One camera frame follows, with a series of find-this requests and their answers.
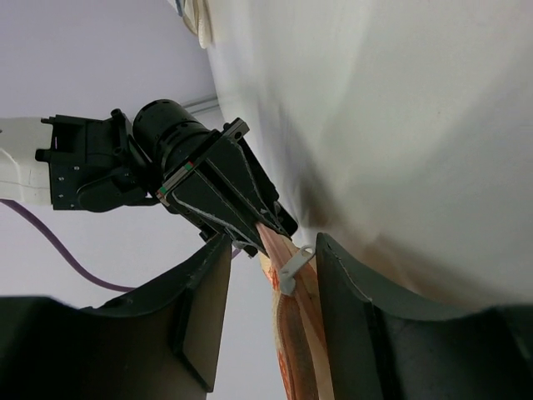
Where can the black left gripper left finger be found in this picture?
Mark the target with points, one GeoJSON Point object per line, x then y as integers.
{"type": "Point", "coordinates": [159, 341]}

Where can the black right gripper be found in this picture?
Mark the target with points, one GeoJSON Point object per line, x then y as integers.
{"type": "Point", "coordinates": [164, 156]}

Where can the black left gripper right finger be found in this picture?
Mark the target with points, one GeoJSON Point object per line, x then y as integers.
{"type": "Point", "coordinates": [387, 342]}

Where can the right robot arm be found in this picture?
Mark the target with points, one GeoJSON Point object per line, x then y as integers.
{"type": "Point", "coordinates": [26, 180]}

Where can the pink mesh laundry bag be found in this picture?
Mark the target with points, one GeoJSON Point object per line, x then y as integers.
{"type": "Point", "coordinates": [298, 326]}

